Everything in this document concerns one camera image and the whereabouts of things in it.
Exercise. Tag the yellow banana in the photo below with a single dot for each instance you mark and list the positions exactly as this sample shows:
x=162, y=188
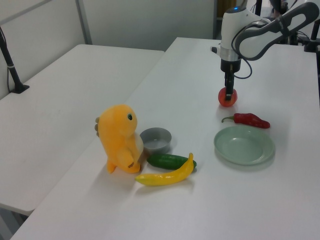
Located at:
x=165, y=178

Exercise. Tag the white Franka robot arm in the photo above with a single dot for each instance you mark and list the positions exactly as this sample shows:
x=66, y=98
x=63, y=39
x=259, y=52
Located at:
x=250, y=45

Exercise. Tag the white side table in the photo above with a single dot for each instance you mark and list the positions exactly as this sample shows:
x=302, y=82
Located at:
x=62, y=100

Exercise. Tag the red chili pepper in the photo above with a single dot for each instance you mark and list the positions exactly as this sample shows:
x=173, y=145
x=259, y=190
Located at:
x=250, y=120

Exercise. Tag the brown wooden panel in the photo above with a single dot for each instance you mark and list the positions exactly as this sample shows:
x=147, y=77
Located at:
x=220, y=8

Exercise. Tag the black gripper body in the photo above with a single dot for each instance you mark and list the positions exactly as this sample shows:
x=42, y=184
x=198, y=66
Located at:
x=230, y=65

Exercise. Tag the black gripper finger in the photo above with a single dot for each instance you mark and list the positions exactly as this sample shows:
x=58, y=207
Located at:
x=233, y=80
x=228, y=85

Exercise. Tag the grey round bowl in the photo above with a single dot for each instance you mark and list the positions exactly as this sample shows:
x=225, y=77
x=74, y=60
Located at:
x=155, y=147

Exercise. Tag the red apple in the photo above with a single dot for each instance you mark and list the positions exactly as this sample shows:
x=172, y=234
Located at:
x=222, y=98

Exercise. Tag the black clamp stand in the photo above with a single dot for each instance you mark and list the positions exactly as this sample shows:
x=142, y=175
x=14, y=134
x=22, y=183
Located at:
x=312, y=42

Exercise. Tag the black camera stand pole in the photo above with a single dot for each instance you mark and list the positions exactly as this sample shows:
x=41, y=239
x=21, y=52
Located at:
x=11, y=67

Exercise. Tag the black metal equipment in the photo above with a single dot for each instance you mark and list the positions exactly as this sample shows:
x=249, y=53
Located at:
x=295, y=38

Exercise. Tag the pale green plate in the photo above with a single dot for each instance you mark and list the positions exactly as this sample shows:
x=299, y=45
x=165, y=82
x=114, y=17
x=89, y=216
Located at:
x=240, y=147

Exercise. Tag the green cucumber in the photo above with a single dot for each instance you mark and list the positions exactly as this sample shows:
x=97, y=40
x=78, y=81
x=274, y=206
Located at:
x=162, y=161

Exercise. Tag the orange plush dinosaur toy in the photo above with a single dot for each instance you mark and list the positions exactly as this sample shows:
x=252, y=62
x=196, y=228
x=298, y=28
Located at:
x=117, y=135

